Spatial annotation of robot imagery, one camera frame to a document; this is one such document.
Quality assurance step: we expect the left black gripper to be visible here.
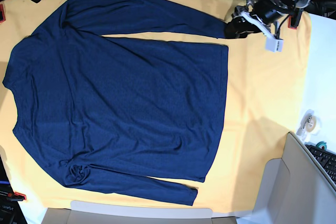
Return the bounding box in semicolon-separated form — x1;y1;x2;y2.
224;0;285;38

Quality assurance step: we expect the navy blue long-sleeve shirt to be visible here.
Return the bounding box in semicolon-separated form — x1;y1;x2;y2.
3;0;228;206

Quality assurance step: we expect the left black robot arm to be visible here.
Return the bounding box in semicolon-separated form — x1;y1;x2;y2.
224;0;311;40

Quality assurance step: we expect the red clamp top left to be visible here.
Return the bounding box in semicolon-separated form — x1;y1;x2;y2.
0;4;5;23

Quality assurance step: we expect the red clamp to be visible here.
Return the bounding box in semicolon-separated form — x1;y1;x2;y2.
0;4;5;23
288;8;303;29
6;192;27;201

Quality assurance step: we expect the red clamp top right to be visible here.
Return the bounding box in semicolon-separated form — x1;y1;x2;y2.
288;8;303;29

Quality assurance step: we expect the clear tape dispenser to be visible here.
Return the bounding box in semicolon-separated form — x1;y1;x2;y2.
296;109;322;142

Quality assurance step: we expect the green tape roll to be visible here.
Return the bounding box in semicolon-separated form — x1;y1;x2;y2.
316;141;327;151

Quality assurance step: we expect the black keyboard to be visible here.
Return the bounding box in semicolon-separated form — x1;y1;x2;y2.
305;144;335;188

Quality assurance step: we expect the cardboard box right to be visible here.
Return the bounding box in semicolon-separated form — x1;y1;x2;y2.
251;133;335;223

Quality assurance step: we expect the red clamp bottom left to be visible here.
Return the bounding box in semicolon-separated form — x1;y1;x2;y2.
6;192;27;201

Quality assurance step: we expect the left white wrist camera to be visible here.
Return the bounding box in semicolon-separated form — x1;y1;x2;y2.
265;37;284;52

